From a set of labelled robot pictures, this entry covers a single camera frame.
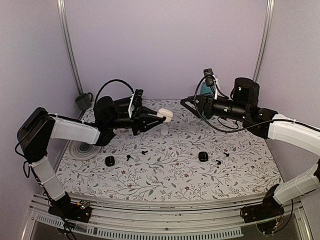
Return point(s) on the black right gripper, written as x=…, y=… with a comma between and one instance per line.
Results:
x=205, y=104

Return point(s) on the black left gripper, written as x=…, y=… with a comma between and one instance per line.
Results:
x=140, y=120

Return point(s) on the white earbud charging case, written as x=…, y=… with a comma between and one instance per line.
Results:
x=168, y=114

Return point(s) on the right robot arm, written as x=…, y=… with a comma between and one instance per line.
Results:
x=292, y=150

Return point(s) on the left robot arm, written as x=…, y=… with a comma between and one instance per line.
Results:
x=41, y=127

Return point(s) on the white oval earbud case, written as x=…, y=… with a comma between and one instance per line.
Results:
x=164, y=130

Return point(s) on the black earbud case right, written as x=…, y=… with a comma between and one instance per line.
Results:
x=203, y=156

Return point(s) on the black earbud case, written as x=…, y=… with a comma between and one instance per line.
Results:
x=109, y=161
x=203, y=156

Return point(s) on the black earbud case left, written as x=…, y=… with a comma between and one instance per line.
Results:
x=109, y=161

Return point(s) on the teal plastic cup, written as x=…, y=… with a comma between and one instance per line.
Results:
x=206, y=90

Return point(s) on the floral patterned table mat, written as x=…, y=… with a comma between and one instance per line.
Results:
x=126, y=180

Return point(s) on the dark green ceramic mug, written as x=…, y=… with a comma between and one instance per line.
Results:
x=84, y=101

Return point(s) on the white ribbed plate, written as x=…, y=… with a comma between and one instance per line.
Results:
x=82, y=151

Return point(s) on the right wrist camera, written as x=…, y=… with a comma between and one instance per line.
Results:
x=211, y=81

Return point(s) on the aluminium front rail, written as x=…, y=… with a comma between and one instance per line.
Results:
x=115, y=219

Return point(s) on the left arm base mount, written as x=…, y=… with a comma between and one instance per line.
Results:
x=70, y=211

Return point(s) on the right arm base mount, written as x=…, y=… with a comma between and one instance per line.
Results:
x=259, y=212

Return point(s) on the aluminium frame post left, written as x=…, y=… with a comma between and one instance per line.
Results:
x=62, y=13

